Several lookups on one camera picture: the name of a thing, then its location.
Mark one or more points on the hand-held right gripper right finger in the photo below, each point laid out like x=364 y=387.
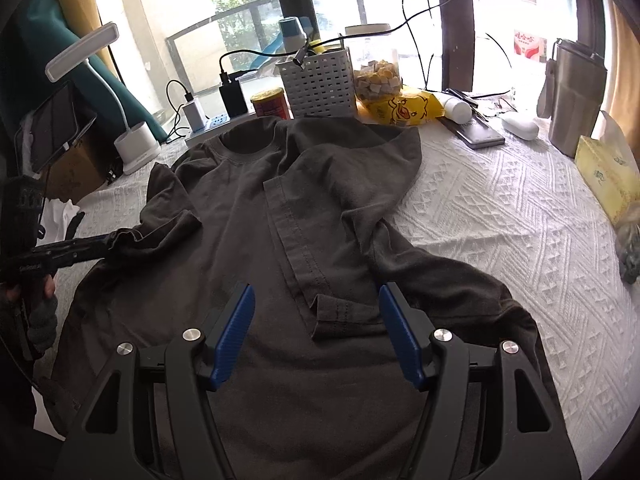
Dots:
x=400 y=335

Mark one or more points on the cardboard box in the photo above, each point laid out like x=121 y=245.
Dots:
x=80 y=165

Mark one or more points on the white desk lamp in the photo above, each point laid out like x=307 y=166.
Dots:
x=137 y=152

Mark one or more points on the clear snack jar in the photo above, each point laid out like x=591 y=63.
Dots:
x=375 y=80

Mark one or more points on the white charger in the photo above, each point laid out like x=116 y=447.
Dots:
x=194 y=116

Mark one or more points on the white textured tablecloth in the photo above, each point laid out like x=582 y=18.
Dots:
x=500 y=220

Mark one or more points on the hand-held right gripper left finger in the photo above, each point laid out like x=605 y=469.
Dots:
x=232 y=340

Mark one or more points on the yellow duck snack bag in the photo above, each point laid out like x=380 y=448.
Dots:
x=400 y=110

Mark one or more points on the red and white carton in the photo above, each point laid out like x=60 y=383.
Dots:
x=529 y=46

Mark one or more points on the person's left hand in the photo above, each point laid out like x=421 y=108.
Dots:
x=42 y=325

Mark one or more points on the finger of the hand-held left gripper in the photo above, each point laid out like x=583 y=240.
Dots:
x=75 y=225
x=85 y=250

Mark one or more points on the yellow tissue box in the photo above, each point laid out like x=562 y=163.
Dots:
x=600 y=170

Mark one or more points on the person's dark clothing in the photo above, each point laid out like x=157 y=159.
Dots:
x=20 y=435

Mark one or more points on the black charger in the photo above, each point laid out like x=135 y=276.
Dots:
x=233 y=100

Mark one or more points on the white earbuds case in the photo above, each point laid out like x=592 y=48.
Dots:
x=520 y=125

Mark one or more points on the balcony glass railing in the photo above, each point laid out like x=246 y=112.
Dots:
x=200 y=55

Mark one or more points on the teal curtain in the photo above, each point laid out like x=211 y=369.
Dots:
x=55 y=30

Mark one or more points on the white power strip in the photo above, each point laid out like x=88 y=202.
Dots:
x=215 y=125

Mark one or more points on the red can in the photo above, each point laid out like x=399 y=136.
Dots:
x=272 y=105

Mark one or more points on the blue and white bottle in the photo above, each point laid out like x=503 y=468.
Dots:
x=291 y=35

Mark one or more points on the green figurine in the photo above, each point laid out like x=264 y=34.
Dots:
x=631 y=260

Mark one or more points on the steel tumbler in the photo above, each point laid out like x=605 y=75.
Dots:
x=575 y=105

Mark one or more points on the dark grey t-shirt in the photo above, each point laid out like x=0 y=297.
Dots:
x=240 y=220

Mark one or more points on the dark tablet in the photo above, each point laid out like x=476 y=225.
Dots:
x=50 y=125

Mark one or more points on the white garment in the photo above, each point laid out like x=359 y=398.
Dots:
x=57 y=215

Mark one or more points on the white perforated basket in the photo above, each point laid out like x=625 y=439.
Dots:
x=320 y=85

